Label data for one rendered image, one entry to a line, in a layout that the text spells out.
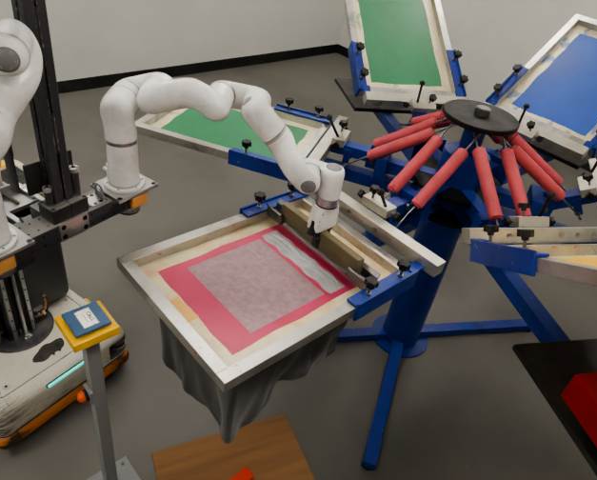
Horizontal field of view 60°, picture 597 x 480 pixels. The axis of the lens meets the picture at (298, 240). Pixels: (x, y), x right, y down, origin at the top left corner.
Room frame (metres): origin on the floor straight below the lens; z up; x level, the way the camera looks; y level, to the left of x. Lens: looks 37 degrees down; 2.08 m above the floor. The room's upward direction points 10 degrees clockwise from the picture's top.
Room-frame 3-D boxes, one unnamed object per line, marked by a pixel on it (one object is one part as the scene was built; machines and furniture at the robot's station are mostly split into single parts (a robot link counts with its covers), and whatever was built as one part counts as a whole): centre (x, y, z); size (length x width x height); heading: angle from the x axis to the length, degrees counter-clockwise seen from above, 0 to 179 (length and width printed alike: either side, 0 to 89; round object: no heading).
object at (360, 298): (1.29, -0.30, 0.98); 0.30 x 0.05 x 0.07; 137
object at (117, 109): (1.42, 0.59, 1.37); 0.13 x 0.10 x 0.16; 4
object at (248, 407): (1.12, -0.05, 0.74); 0.46 x 0.04 x 0.42; 137
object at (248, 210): (1.67, 0.11, 0.98); 0.30 x 0.05 x 0.07; 137
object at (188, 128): (2.28, 0.24, 1.05); 1.08 x 0.61 x 0.23; 77
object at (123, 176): (1.42, 0.60, 1.21); 0.16 x 0.13 x 0.15; 61
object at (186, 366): (1.09, 0.27, 0.74); 0.45 x 0.03 x 0.43; 47
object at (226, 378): (1.30, 0.07, 0.97); 0.79 x 0.58 x 0.04; 137
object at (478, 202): (2.08, -0.65, 0.99); 0.82 x 0.79 x 0.12; 137
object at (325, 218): (1.46, -0.07, 1.12); 0.10 x 0.08 x 0.11; 137
